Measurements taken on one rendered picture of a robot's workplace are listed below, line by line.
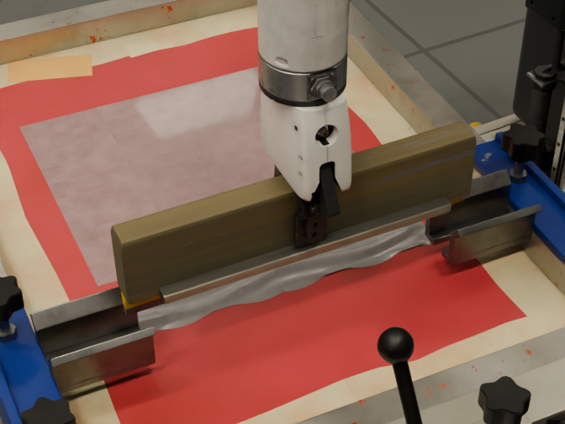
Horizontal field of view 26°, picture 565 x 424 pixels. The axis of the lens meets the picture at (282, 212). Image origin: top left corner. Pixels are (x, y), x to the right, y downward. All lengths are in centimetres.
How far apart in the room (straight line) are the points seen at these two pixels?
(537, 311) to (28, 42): 74
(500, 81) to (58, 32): 187
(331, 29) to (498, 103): 223
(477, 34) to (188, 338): 237
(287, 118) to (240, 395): 27
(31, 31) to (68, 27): 5
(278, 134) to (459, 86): 220
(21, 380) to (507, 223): 50
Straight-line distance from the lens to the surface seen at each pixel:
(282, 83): 101
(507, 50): 341
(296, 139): 103
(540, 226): 127
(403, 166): 114
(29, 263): 130
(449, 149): 116
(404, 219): 117
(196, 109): 149
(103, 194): 137
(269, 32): 99
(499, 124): 264
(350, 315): 122
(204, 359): 118
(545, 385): 106
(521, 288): 127
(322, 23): 98
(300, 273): 126
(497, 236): 126
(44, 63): 160
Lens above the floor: 182
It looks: 40 degrees down
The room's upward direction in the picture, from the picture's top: straight up
